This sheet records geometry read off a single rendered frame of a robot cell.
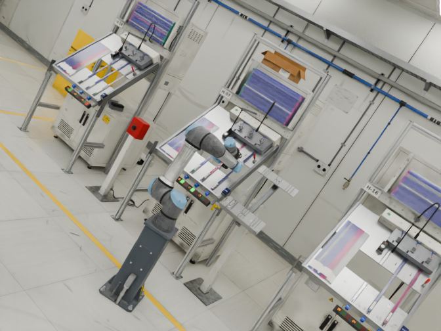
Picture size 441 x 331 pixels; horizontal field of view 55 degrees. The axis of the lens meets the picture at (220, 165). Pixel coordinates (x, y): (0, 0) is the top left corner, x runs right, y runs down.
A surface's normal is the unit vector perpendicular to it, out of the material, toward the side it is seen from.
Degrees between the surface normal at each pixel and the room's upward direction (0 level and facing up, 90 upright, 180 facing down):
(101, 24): 90
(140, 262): 90
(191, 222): 90
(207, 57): 90
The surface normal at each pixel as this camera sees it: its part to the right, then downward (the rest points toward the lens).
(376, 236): 0.04, -0.62
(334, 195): -0.46, -0.04
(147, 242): -0.19, 0.15
